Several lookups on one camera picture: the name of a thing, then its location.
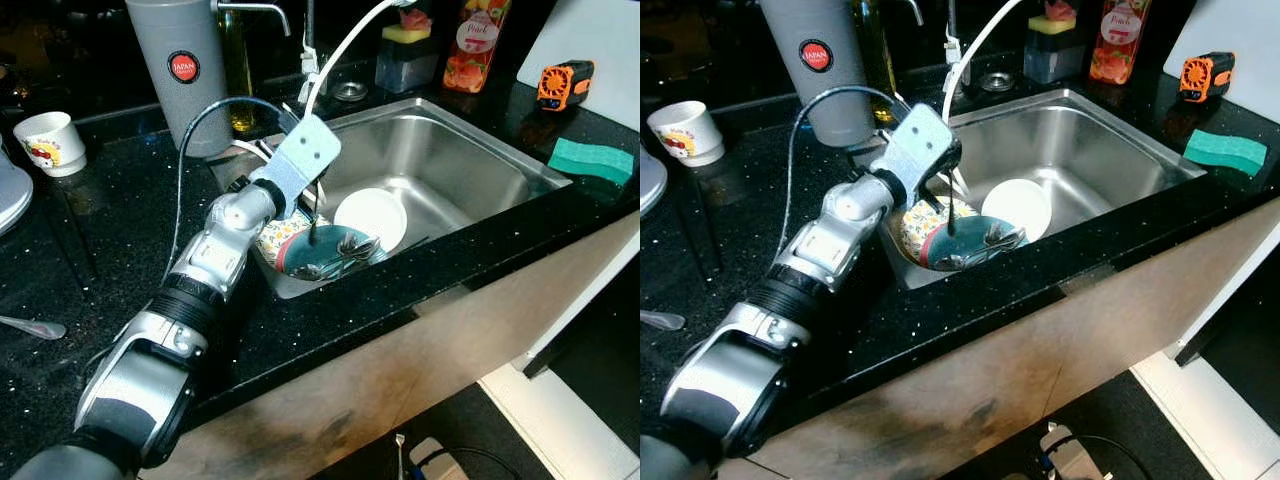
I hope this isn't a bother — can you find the floral patterned plate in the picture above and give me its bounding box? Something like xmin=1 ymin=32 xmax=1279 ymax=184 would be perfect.
xmin=898 ymin=195 xmax=976 ymax=266
xmin=255 ymin=205 xmax=336 ymax=271

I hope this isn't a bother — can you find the teal plate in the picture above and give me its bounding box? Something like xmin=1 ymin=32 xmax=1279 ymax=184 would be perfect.
xmin=275 ymin=225 xmax=386 ymax=282
xmin=920 ymin=215 xmax=1029 ymax=273

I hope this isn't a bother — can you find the white bowl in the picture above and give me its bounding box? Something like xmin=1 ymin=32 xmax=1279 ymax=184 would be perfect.
xmin=333 ymin=187 xmax=409 ymax=253
xmin=980 ymin=178 xmax=1053 ymax=243

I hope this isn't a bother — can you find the chrome tap connector pipe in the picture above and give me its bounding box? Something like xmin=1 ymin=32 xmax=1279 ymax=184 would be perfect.
xmin=943 ymin=0 xmax=973 ymax=91
xmin=298 ymin=0 xmax=326 ymax=101

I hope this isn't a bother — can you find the stainless steel sink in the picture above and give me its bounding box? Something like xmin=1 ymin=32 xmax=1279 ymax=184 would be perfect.
xmin=213 ymin=97 xmax=573 ymax=301
xmin=850 ymin=88 xmax=1206 ymax=291

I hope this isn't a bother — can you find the olive oil bottle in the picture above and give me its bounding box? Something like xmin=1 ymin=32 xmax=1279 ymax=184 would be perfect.
xmin=853 ymin=0 xmax=896 ymax=126
xmin=220 ymin=8 xmax=257 ymax=134

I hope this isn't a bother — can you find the grey soap sponge holder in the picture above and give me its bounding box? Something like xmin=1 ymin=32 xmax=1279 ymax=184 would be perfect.
xmin=1023 ymin=28 xmax=1084 ymax=84
xmin=375 ymin=38 xmax=441 ymax=94

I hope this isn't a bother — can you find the grey thermos jug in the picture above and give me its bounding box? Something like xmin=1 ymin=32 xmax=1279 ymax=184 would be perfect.
xmin=757 ymin=0 xmax=876 ymax=148
xmin=125 ymin=0 xmax=237 ymax=159

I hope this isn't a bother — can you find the brown cabinet door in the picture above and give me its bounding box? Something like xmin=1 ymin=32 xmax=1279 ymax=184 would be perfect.
xmin=745 ymin=195 xmax=1280 ymax=480
xmin=140 ymin=215 xmax=641 ymax=480

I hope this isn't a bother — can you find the orange dish soap bottle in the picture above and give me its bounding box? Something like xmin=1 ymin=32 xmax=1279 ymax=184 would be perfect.
xmin=443 ymin=0 xmax=513 ymax=94
xmin=1090 ymin=0 xmax=1153 ymax=86

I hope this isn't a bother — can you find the orange black gadget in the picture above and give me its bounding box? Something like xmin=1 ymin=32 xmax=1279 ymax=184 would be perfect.
xmin=537 ymin=60 xmax=596 ymax=111
xmin=1178 ymin=52 xmax=1236 ymax=103

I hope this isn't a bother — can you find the green sponge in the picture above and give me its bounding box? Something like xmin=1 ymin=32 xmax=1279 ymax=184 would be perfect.
xmin=548 ymin=138 xmax=636 ymax=188
xmin=1183 ymin=128 xmax=1269 ymax=178

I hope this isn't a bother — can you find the white printed mug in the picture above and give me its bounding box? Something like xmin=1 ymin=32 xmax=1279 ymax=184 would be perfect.
xmin=647 ymin=100 xmax=725 ymax=167
xmin=13 ymin=111 xmax=87 ymax=178

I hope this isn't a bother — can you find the white board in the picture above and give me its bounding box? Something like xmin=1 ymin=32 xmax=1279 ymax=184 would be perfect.
xmin=1163 ymin=0 xmax=1280 ymax=96
xmin=517 ymin=0 xmax=641 ymax=104

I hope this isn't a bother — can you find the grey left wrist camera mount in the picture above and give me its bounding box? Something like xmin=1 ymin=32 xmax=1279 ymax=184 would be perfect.
xmin=880 ymin=103 xmax=956 ymax=196
xmin=268 ymin=113 xmax=343 ymax=203

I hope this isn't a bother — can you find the long white hose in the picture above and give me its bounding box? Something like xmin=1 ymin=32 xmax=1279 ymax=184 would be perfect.
xmin=940 ymin=0 xmax=1031 ymax=126
xmin=303 ymin=0 xmax=416 ymax=121

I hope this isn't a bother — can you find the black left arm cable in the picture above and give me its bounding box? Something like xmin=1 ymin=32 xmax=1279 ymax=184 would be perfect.
xmin=175 ymin=97 xmax=301 ymax=286
xmin=784 ymin=87 xmax=911 ymax=263

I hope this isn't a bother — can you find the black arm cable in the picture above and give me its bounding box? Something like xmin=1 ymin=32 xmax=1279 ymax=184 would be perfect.
xmin=1060 ymin=435 xmax=1146 ymax=480
xmin=440 ymin=445 xmax=521 ymax=480
xmin=784 ymin=87 xmax=911 ymax=263
xmin=175 ymin=97 xmax=301 ymax=286

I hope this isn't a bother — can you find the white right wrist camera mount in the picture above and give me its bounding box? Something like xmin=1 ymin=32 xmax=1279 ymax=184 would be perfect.
xmin=1038 ymin=422 xmax=1096 ymax=480
xmin=408 ymin=435 xmax=459 ymax=480

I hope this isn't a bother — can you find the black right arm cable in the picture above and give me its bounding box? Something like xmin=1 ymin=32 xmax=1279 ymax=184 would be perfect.
xmin=1060 ymin=435 xmax=1146 ymax=480
xmin=440 ymin=445 xmax=521 ymax=480

